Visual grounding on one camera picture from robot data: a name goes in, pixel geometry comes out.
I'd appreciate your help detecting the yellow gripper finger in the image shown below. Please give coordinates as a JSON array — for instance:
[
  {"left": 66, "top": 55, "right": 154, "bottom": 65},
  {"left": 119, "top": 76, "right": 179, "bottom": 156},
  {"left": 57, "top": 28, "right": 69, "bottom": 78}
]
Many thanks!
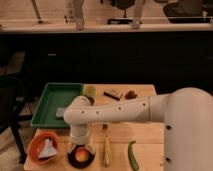
[
  {"left": 68, "top": 143, "right": 76, "bottom": 153},
  {"left": 86, "top": 144, "right": 96, "bottom": 155}
]

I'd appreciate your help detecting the orange-yellow apple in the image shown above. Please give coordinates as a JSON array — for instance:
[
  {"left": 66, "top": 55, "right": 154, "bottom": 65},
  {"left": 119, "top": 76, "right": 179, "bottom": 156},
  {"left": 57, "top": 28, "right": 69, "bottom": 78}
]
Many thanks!
[{"left": 75, "top": 147, "right": 89, "bottom": 162}]

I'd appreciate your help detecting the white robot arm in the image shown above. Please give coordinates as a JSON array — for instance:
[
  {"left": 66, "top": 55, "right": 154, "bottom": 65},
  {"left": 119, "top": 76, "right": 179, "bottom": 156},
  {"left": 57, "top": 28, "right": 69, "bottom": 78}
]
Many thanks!
[{"left": 63, "top": 88, "right": 213, "bottom": 171}]

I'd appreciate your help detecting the dark brown bowl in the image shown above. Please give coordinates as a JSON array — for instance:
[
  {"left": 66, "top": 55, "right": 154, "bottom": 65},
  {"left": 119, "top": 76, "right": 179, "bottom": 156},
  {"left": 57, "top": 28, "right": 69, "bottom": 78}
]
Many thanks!
[{"left": 67, "top": 144, "right": 95, "bottom": 169}]

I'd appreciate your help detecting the white crumpled cloth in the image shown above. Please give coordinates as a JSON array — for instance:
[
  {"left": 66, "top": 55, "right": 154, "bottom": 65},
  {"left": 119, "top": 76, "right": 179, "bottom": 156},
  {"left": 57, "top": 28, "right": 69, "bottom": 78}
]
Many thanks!
[{"left": 38, "top": 139, "right": 57, "bottom": 159}]

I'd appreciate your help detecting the grey sponge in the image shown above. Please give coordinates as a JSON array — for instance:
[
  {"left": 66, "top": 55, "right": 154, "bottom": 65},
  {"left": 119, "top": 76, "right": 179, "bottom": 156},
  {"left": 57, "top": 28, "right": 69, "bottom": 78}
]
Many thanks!
[{"left": 56, "top": 107, "right": 65, "bottom": 119}]

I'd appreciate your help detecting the green chili pepper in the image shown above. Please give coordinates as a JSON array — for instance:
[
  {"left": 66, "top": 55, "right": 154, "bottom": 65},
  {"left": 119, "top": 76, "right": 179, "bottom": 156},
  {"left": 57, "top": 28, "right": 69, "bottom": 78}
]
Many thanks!
[{"left": 128, "top": 141, "right": 139, "bottom": 171}]

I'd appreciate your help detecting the small dark tin can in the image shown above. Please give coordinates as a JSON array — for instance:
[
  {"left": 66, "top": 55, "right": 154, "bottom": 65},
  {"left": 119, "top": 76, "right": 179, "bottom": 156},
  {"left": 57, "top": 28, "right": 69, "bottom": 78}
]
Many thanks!
[{"left": 88, "top": 97, "right": 95, "bottom": 105}]

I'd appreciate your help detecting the green plastic tray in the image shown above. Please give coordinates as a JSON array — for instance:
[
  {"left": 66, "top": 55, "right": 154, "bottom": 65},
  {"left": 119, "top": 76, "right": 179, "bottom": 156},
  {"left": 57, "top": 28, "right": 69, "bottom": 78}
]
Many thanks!
[{"left": 31, "top": 83, "right": 83, "bottom": 129}]

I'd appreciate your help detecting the brown dried food pile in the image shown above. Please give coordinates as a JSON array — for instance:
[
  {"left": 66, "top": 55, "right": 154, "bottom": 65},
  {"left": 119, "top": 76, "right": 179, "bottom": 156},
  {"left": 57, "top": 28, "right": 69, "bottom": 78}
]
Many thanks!
[{"left": 124, "top": 91, "right": 138, "bottom": 100}]

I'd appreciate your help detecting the black office chair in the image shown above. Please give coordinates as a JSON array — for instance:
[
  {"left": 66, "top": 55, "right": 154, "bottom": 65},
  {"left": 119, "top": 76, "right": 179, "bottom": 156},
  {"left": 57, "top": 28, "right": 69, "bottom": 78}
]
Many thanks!
[{"left": 0, "top": 76, "right": 32, "bottom": 164}]

